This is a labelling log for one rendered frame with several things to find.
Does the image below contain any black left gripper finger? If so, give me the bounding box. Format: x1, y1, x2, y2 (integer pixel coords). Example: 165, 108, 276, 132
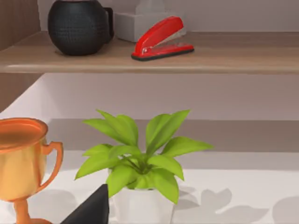
60, 183, 110, 224

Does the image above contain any green plant in white pot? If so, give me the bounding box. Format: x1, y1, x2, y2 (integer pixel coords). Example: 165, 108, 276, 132
74, 109, 214, 224

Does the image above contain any orange gold trophy cup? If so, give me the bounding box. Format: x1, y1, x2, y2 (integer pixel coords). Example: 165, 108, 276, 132
0, 118, 64, 224

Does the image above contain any red stapler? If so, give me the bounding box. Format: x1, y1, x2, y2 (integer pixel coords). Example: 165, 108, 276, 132
130, 15, 195, 62

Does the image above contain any black round textured mug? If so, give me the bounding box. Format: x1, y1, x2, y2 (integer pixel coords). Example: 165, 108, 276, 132
48, 0, 115, 56

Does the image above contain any white tissue box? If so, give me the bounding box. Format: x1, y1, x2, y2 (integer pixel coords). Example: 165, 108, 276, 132
114, 0, 187, 43

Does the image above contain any wooden open shelf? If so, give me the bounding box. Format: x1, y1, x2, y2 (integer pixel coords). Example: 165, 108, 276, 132
0, 0, 299, 114

